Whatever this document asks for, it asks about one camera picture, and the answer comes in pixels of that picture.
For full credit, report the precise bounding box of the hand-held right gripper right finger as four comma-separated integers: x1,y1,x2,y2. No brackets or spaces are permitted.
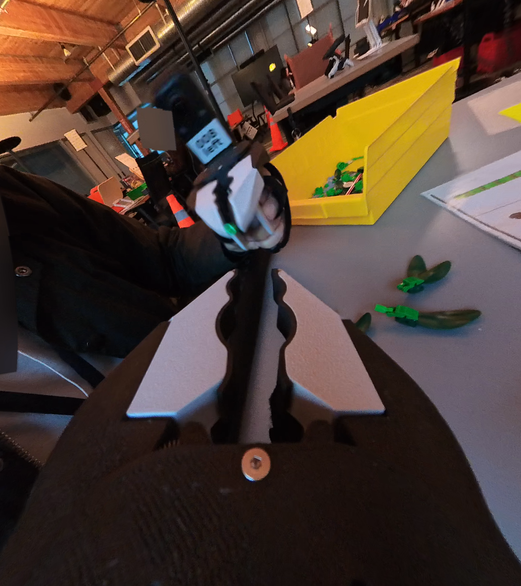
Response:
267,268,387,443

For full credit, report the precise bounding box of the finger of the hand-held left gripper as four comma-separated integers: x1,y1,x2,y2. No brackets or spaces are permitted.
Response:
194,180,246,250
230,159,267,233

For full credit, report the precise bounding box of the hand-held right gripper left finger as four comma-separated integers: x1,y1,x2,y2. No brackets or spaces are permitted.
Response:
126,270,243,442

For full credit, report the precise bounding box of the green toy leaf pair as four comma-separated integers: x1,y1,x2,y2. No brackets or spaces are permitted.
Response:
397,255,452,294
374,303,482,330

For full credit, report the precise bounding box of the yellow plastic bin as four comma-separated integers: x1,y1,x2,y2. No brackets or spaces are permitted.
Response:
270,57,462,226

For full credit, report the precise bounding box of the person's left forearm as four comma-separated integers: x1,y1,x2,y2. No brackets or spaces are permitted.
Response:
0,165,238,330

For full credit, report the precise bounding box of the grey desk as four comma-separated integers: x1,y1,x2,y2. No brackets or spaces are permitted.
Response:
270,60,521,586

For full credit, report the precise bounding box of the person's left hand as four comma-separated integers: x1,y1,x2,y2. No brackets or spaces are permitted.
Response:
224,187,288,251

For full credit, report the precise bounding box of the orange traffic cone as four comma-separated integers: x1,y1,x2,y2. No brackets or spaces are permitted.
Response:
166,194,195,230
264,107,289,154

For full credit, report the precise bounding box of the black floor lamp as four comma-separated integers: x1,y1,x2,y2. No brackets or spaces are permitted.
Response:
0,136,24,162
162,0,224,133

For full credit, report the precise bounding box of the dark computer monitor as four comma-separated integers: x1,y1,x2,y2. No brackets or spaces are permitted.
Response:
231,44,287,107

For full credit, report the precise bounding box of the pile of green toy pieces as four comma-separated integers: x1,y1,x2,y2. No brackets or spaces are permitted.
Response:
311,156,366,198

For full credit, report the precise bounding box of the orange bin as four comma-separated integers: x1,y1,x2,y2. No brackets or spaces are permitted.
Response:
87,178,129,212

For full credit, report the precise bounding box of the person's dark jacket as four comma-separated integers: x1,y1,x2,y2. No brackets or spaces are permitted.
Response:
0,256,174,582

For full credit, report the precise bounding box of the person's pale shirt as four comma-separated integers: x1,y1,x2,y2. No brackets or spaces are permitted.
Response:
0,332,121,458

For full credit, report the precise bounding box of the grey background table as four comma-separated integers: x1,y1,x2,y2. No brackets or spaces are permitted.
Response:
273,33,421,116

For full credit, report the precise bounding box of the open building booklet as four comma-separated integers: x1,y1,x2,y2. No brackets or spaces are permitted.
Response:
421,137,521,271

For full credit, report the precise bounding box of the red container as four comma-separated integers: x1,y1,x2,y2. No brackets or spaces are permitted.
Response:
431,46,466,72
475,17,521,75

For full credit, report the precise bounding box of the metal air duct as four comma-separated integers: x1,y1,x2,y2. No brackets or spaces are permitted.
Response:
105,0,298,87

